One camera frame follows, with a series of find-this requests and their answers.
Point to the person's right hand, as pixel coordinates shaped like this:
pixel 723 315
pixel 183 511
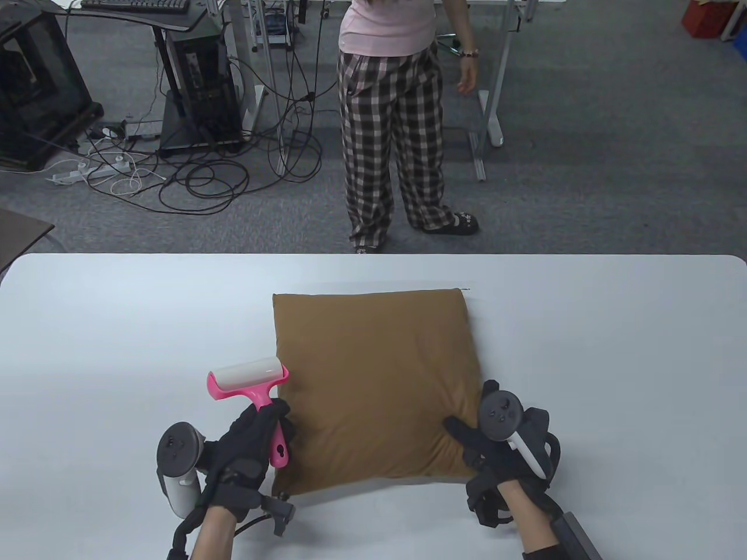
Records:
pixel 496 461

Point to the person's left hand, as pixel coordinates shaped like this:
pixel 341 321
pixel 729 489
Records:
pixel 239 466

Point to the pink lint roller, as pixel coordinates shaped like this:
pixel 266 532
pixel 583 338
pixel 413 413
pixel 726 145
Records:
pixel 245 373

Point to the brown square pillow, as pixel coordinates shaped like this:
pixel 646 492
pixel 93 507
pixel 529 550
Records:
pixel 373 361

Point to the person's left forearm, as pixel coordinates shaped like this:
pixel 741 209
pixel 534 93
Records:
pixel 213 536

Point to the person's right forearm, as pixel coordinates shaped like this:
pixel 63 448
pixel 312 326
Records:
pixel 528 519

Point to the black and white controller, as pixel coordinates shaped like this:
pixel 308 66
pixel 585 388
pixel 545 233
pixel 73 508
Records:
pixel 502 414
pixel 178 449

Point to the black wrist box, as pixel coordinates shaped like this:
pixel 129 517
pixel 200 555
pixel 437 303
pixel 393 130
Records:
pixel 575 539

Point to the dark brown table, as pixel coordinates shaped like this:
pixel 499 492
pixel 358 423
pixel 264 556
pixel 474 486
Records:
pixel 20 239

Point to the white power strip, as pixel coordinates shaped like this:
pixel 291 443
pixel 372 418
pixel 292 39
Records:
pixel 76 174

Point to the white desk leg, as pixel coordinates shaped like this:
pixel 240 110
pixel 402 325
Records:
pixel 255 111
pixel 493 122

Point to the grey power strip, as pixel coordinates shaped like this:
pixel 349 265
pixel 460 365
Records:
pixel 140 129

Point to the black computer tower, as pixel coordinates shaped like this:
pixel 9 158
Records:
pixel 204 76

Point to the black glass computer case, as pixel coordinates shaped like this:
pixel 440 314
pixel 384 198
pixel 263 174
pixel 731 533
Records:
pixel 35 87

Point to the black desk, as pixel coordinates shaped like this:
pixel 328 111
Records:
pixel 175 22

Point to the black keyboard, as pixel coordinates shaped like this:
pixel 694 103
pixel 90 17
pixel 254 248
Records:
pixel 134 4

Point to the red box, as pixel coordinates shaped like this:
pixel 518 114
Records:
pixel 706 17

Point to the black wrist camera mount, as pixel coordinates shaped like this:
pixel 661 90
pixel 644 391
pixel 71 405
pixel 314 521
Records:
pixel 484 504
pixel 280 513

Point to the silver aluminium rail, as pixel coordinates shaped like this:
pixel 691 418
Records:
pixel 478 160

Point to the silver aluminium post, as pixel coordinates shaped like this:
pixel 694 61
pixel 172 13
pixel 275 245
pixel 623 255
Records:
pixel 272 87

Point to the white shelf frame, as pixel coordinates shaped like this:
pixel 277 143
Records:
pixel 732 23

